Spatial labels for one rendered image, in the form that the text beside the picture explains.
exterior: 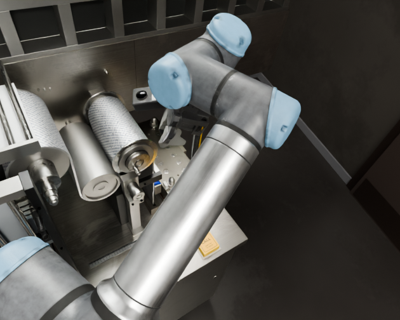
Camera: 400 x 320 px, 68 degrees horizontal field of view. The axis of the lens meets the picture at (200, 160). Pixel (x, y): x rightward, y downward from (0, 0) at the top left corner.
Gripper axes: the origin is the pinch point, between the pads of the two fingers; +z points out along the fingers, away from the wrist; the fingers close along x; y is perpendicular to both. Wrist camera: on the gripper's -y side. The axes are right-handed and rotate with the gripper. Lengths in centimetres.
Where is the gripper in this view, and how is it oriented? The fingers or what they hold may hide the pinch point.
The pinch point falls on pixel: (160, 136)
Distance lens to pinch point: 76.6
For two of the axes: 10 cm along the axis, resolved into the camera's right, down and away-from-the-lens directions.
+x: -0.4, -8.8, 4.8
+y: 9.2, 1.6, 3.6
